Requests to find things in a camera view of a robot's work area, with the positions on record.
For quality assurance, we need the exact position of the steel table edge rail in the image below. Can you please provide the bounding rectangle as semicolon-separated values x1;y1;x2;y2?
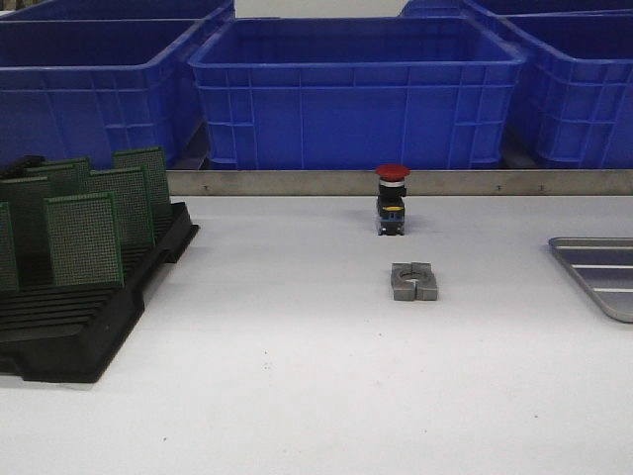
167;169;632;196

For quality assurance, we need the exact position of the blue plastic crate left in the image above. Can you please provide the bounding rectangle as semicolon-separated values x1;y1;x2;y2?
1;19;205;168

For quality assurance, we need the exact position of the blue crate rear left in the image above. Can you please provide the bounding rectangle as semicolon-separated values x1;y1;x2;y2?
1;0;234;21

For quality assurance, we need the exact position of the blue plastic crate right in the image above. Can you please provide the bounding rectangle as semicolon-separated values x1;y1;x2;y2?
499;14;632;169

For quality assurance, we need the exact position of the grey metal clamp block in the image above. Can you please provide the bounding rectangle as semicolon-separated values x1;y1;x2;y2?
391;262;439;301

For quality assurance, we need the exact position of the green perforated board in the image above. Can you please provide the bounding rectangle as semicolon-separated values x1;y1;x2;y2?
0;202;19;293
1;176;52;287
24;156;91;197
89;166;155;247
112;146;172;219
45;192;125;287

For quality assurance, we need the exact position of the black slotted board rack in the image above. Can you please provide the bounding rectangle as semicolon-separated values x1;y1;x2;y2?
0;155;201;384

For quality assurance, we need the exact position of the blue plastic crate centre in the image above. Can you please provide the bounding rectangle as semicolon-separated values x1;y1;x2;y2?
190;17;524;170

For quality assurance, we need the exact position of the green perforated board front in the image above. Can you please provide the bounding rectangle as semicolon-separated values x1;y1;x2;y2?
45;192;125;287

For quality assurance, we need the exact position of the red emergency stop button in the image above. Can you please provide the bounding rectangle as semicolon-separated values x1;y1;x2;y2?
376;164;410;236

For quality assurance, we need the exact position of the blue crate rear right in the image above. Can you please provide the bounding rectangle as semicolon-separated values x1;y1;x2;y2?
400;0;632;17

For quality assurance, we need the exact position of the silver metal tray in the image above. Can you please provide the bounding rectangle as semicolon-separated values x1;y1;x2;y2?
549;237;632;324

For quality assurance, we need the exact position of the blue plastic crate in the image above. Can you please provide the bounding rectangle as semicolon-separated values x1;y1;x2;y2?
499;14;632;169
1;19;205;168
190;17;524;170

